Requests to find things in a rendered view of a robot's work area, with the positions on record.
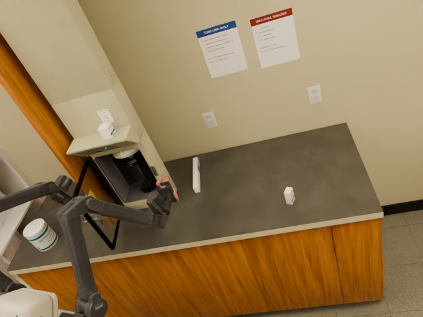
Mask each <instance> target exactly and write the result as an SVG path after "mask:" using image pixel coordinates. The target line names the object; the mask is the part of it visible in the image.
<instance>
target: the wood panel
mask: <svg viewBox="0 0 423 317"><path fill-rule="evenodd" d="M0 84H1V85H2V87H3V88H4V90H5V91H6V92H7V93H8V94H9V96H10V97H11V99H12V100H13V101H14V103H15V104H16V105H17V107H19V109H20V110H21V112H22V113H23V114H24V116H25V117H26V118H27V120H28V121H29V122H30V123H31V125H32V126H33V127H34V129H35V130H36V131H37V133H38V134H39V135H40V136H41V138H42V139H43V141H44V142H45V143H46V144H47V146H48V147H49V149H51V151H52V152H53V153H54V155H55V156H56V157H57V159H58V160H59V162H60V163H61V164H62V165H63V166H64V168H65V169H66V171H67V172H68V173H69V175H70V176H71V177H72V178H73V180H74V181H75V182H76V183H77V182H78V179H79V176H80V174H81V170H82V168H83V165H84V162H85V160H86V156H83V157H82V156H76V155H67V154H66V153H67V151H68V149H69V147H70V145H71V143H72V141H73V140H74V138H73V136H72V135H71V134H70V132H69V131H68V129H67V128H66V127H65V125H64V124H63V122H62V121H61V119H60V118H59V116H58V115H57V113H56V112H55V111H54V109H53V107H52V106H51V105H50V103H49V102H48V101H47V99H46V98H45V96H44V95H43V93H42V92H41V90H40V89H39V88H38V86H37V85H36V83H35V82H34V80H33V79H32V78H31V76H30V74H29V73H28V72H27V70H26V69H25V67H24V66H23V64H22V63H21V62H20V60H19V59H18V57H17V56H16V54H15V53H14V52H13V50H12V49H11V47H10V46H9V44H8V43H7V41H6V40H5V39H4V37H3V36H2V34H1V33H0Z"/></svg>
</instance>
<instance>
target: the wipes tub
mask: <svg viewBox="0 0 423 317"><path fill-rule="evenodd" d="M23 236H24V237H25V238H26V239H27V240H28V241H29V242H30V243H32V244H33V245H34V246H35V247H36V248H37V249H38V250H39V251H41V252H44V251H47V250H49V249H51V248H52V247H53V246H54V245H55V244H56V243H57V240H58V236H57V234H56V233H55V232H54V231H53V229H51V227H49V226H48V224H47V223H46V222H45V221H44V220H43V219H36V220H33V221H32V222H31V223H29V224H28V225H27V226H26V227H25V229H24V230H23Z"/></svg>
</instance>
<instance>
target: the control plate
mask: <svg viewBox="0 0 423 317"><path fill-rule="evenodd" d="M112 148H113V149H116V148H120V147H116V146H108V147H104V148H99V149H95V150H91V151H88V152H82V153H78V154H79V155H91V154H93V153H99V152H97V151H101V152H104V151H107V149H109V150H112Z"/></svg>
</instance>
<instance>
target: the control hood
mask: <svg viewBox="0 0 423 317"><path fill-rule="evenodd" d="M115 131H116V133H115V135H114V137H113V138H110V139H107V140H104V139H103V138H102V137H101V135H100V134H99V133H95V134H92V135H88V136H83V137H80V138H75V139H74V140H73V141H72V143H71V145H70V147H69V149H68V151H67V153H66V154H67V155H76V156H82V157H83V156H86V155H79V154H78V153H82V152H88V151H91V150H95V149H99V148H104V147H108V146H116V147H120V148H121V147H126V146H129V145H134V144H138V143H139V141H140V139H139V138H138V136H137V134H136V132H135V130H134V129H133V126H132V125H128V126H123V127H120V128H115Z"/></svg>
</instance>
